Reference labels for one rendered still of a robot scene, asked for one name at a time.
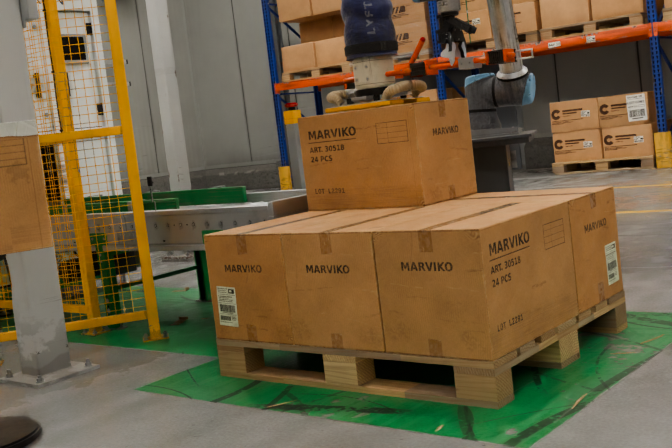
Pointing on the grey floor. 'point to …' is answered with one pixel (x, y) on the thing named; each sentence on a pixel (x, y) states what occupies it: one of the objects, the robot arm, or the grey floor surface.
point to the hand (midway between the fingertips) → (459, 63)
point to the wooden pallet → (364, 361)
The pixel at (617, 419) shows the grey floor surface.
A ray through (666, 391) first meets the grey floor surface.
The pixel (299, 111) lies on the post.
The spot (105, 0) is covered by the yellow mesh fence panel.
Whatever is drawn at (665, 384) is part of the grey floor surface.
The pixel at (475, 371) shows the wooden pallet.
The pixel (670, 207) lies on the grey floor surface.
